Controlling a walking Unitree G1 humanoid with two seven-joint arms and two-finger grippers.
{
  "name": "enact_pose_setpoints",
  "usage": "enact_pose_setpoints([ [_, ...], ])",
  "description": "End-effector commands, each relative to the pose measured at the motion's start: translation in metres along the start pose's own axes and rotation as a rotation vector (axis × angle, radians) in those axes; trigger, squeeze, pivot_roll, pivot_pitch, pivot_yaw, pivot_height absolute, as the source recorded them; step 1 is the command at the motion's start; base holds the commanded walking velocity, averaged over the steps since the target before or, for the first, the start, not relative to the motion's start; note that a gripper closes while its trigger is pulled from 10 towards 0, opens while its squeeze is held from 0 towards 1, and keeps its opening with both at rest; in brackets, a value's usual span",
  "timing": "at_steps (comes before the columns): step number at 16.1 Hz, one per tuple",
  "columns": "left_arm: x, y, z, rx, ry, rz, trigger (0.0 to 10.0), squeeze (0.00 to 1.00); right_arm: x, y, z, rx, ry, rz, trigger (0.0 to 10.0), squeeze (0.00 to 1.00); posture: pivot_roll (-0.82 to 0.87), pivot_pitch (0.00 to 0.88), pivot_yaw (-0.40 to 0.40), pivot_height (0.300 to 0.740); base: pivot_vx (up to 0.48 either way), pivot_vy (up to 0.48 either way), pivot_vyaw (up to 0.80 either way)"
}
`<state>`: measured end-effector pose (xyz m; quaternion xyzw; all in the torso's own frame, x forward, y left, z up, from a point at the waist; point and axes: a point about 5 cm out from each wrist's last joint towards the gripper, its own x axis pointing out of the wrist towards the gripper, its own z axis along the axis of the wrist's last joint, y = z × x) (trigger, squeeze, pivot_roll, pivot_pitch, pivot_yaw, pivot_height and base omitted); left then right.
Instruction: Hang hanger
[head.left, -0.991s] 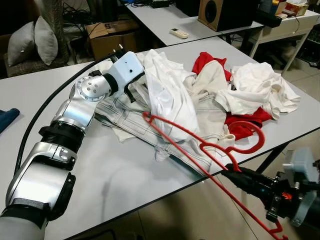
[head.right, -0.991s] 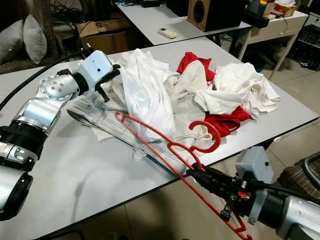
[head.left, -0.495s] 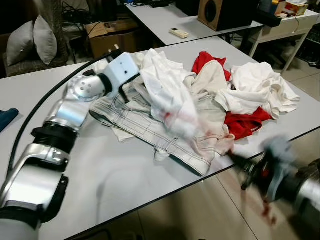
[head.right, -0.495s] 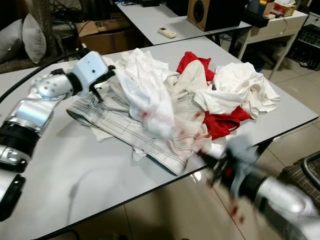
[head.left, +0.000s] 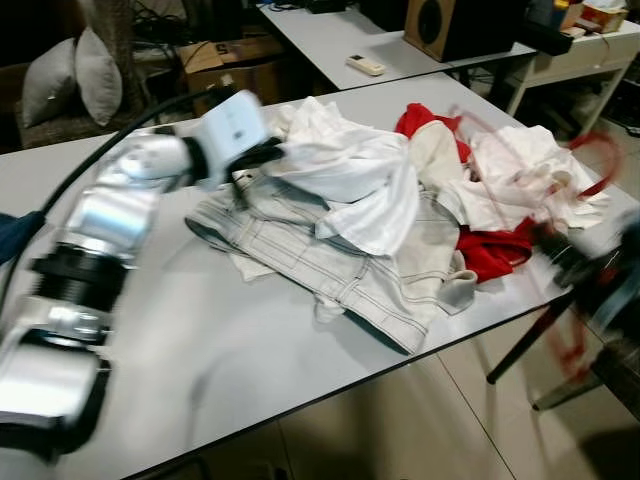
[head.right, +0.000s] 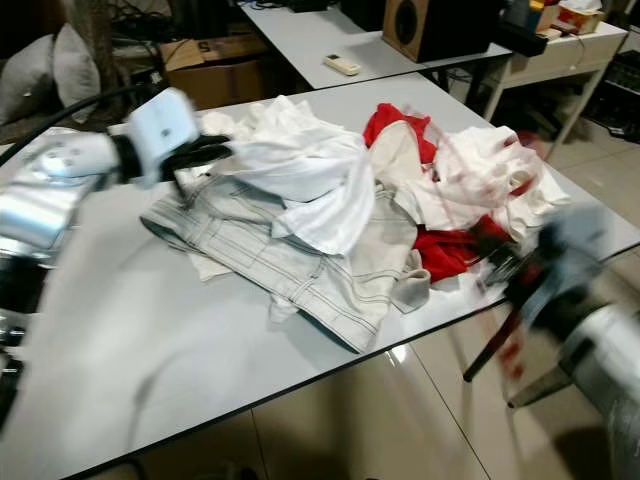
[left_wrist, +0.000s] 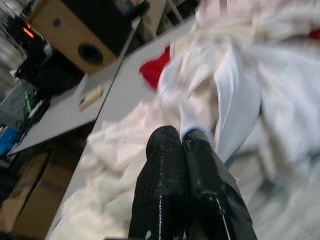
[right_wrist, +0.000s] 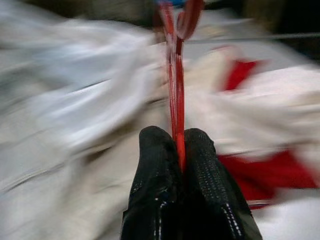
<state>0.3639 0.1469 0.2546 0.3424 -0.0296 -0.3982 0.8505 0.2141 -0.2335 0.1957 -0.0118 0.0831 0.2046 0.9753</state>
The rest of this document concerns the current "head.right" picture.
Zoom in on pale jeans with striped seams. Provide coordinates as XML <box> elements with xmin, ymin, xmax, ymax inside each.
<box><xmin>140</xmin><ymin>180</ymin><xmax>423</xmax><ymax>354</ymax></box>

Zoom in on black device with yellow part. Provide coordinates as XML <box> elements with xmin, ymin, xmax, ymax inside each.
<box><xmin>494</xmin><ymin>0</ymin><xmax>553</xmax><ymax>58</ymax></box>

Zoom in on white remote control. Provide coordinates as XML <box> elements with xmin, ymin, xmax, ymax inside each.
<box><xmin>322</xmin><ymin>53</ymin><xmax>363</xmax><ymax>78</ymax></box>

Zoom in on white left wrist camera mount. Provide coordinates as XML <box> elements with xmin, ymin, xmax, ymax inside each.
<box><xmin>125</xmin><ymin>88</ymin><xmax>201</xmax><ymax>188</ymax></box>

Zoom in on cream white shirt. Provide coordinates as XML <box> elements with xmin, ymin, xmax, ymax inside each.
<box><xmin>370</xmin><ymin>120</ymin><xmax>573</xmax><ymax>243</ymax></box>

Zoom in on grey pillow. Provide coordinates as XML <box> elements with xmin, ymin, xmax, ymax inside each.
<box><xmin>0</xmin><ymin>38</ymin><xmax>58</xmax><ymax>126</ymax></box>
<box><xmin>55</xmin><ymin>24</ymin><xmax>104</xmax><ymax>111</ymax></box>

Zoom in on black table leg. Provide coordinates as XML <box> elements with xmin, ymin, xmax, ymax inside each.
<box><xmin>463</xmin><ymin>305</ymin><xmax>526</xmax><ymax>384</ymax></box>

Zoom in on brown cardboard box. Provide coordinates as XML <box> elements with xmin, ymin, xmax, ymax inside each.
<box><xmin>158</xmin><ymin>37</ymin><xmax>268</xmax><ymax>111</ymax></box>

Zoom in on wooden black speaker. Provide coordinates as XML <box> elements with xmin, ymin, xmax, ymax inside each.
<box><xmin>381</xmin><ymin>0</ymin><xmax>503</xmax><ymax>64</ymax></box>

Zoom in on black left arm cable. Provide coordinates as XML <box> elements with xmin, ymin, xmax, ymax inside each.
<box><xmin>0</xmin><ymin>85</ymin><xmax>161</xmax><ymax>166</ymax></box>

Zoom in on tissue box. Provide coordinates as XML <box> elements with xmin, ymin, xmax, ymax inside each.
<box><xmin>555</xmin><ymin>0</ymin><xmax>608</xmax><ymax>37</ymax></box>

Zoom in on red garment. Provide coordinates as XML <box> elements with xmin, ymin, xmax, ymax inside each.
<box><xmin>363</xmin><ymin>102</ymin><xmax>511</xmax><ymax>284</ymax></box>

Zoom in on black plastic crate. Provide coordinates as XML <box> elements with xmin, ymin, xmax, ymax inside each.
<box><xmin>584</xmin><ymin>50</ymin><xmax>640</xmax><ymax>143</ymax></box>

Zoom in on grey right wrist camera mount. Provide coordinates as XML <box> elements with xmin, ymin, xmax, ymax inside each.
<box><xmin>540</xmin><ymin>210</ymin><xmax>611</xmax><ymax>301</ymax></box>

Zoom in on red clothes hanger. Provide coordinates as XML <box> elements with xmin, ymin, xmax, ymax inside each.
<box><xmin>405</xmin><ymin>105</ymin><xmax>553</xmax><ymax>383</ymax></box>

